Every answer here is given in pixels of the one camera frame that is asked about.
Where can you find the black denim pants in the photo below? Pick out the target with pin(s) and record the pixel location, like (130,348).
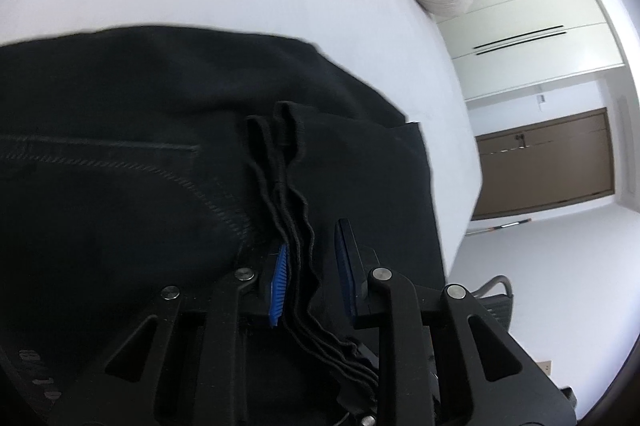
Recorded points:
(150,131)

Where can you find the black chair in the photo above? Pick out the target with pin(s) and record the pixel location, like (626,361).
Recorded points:
(497,301)

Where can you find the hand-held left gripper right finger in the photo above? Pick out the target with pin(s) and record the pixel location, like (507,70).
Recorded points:
(345,266)

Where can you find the white wall switch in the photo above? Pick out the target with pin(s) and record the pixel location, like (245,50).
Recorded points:
(541,101)

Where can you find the beige wall socket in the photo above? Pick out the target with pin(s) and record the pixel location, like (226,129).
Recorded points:
(545,367)

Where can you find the cream wardrobe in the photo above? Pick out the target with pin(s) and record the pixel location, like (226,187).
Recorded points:
(525,6)

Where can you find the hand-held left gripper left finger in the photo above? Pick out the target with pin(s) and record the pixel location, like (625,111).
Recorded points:
(279,288)

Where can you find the brown wooden door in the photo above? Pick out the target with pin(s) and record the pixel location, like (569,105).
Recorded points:
(545,161)

